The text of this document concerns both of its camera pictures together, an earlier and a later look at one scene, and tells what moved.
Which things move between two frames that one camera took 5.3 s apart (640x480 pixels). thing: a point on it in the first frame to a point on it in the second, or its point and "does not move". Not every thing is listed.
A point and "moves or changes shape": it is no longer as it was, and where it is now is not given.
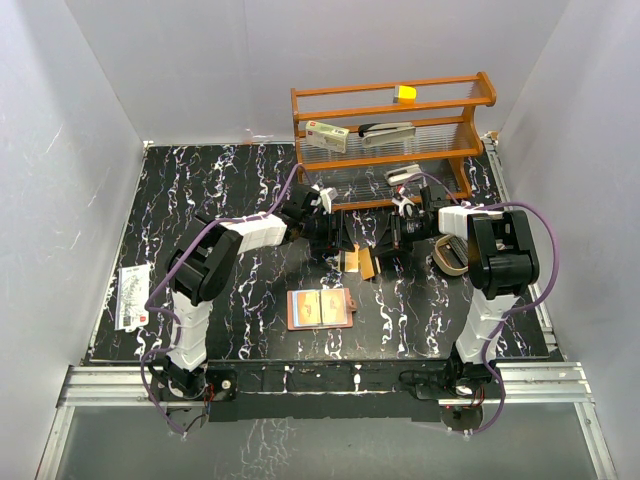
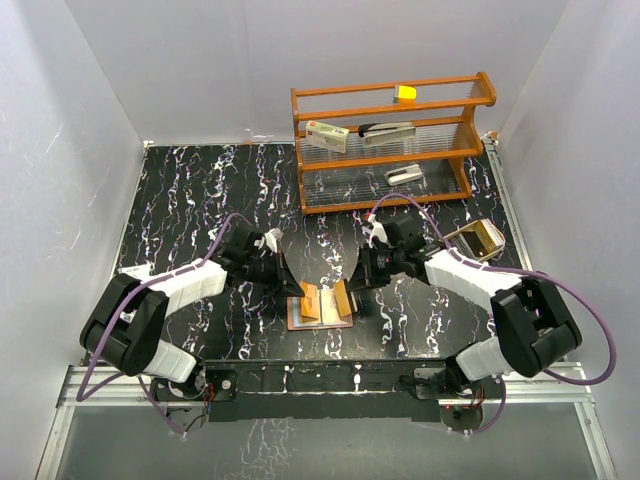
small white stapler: (398, 177) does not move
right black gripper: (386, 243) to (364, 275)
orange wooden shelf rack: (390, 142) does not move
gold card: (367, 269) moves or changes shape
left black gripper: (333, 240) to (287, 285)
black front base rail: (332, 389) does not move
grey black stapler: (387, 134) does not move
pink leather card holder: (320, 308) does not move
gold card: (351, 259) to (309, 302)
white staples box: (325, 136) does not move
